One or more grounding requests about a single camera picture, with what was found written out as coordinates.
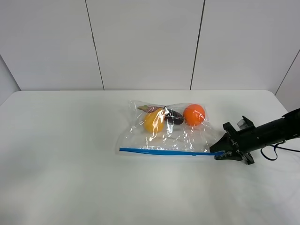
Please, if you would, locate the yellow toy pear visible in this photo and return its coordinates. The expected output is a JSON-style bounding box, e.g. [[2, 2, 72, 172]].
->
[[144, 108, 165, 134]]

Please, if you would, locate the orange toy orange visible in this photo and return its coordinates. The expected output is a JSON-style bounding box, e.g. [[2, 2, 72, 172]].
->
[[183, 104, 206, 126]]

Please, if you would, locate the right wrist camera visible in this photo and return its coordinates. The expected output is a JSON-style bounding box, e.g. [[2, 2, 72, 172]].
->
[[237, 116, 254, 130]]

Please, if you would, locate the blue cable at right arm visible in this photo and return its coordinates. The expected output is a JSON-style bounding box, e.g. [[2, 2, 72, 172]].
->
[[260, 140, 300, 161]]

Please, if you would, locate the dark purple toy eggplant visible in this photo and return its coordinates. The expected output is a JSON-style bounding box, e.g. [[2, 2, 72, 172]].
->
[[137, 105, 184, 125]]

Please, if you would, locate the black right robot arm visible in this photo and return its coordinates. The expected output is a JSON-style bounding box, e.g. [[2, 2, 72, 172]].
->
[[209, 109, 300, 165]]

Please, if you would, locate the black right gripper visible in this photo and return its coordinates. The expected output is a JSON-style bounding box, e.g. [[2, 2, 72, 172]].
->
[[209, 122, 255, 165]]

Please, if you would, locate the clear zip bag blue seal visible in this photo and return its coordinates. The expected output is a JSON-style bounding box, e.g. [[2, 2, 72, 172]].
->
[[116, 99, 225, 158]]

